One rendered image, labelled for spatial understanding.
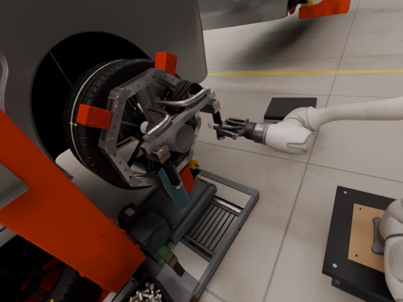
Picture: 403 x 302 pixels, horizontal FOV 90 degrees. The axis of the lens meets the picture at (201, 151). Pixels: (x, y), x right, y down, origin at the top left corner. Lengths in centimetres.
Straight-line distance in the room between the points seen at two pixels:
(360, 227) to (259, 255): 57
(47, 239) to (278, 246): 121
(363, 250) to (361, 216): 18
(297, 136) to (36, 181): 78
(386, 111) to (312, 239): 98
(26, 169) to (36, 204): 10
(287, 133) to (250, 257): 90
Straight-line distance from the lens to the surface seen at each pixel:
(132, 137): 103
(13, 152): 60
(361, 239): 124
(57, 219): 70
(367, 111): 78
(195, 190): 150
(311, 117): 90
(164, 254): 81
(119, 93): 85
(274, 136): 80
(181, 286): 99
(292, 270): 144
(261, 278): 141
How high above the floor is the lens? 135
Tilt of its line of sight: 39 degrees down
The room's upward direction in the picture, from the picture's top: 17 degrees counter-clockwise
